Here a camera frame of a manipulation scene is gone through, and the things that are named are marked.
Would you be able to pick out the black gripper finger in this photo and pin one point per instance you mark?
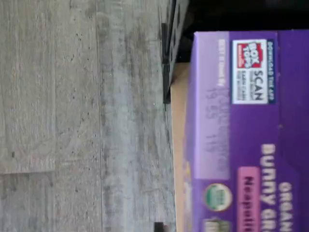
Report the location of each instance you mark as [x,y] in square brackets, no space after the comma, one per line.
[159,227]

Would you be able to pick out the tan wooden shelf board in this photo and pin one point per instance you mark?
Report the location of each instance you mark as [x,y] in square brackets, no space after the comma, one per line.
[178,145]

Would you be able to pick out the purple box with pink patch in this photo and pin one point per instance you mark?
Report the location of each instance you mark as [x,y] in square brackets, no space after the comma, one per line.
[241,133]

